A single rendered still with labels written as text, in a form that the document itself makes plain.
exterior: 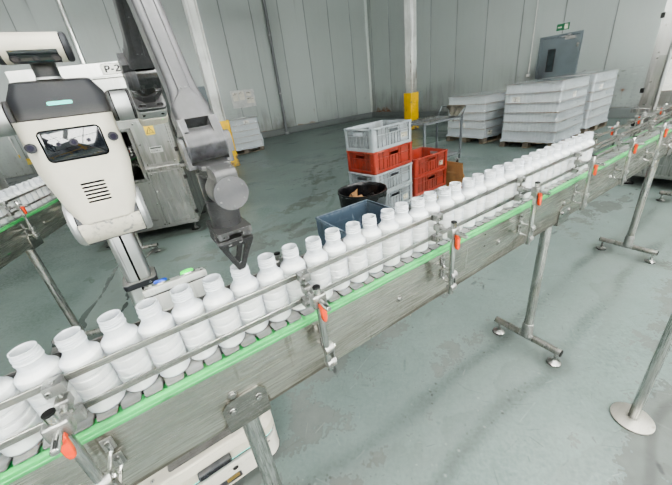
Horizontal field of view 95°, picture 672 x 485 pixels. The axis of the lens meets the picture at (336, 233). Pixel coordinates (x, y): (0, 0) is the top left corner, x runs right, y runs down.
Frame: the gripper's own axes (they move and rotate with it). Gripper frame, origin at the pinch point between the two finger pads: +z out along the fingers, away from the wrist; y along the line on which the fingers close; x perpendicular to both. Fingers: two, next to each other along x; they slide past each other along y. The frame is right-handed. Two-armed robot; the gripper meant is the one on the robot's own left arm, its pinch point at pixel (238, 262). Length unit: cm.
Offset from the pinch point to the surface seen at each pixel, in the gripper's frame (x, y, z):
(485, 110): -643, 353, 47
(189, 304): 11.4, -1.7, 4.0
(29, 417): 39.0, -2.1, 12.1
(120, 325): 22.7, -1.4, 2.8
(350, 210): -70, 59, 25
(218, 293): 5.9, -2.4, 3.8
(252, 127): -320, 913, 46
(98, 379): 28.6, -3.3, 10.0
